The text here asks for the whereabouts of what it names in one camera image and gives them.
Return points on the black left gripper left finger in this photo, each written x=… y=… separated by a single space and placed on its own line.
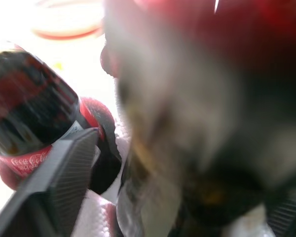
x=54 y=187

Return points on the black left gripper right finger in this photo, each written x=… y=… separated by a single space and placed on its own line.
x=287 y=214

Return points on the cola bottle with red label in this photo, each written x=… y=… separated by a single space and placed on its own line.
x=202 y=103
x=27 y=103
x=98 y=148

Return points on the red and white round object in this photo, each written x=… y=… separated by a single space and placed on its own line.
x=66 y=23

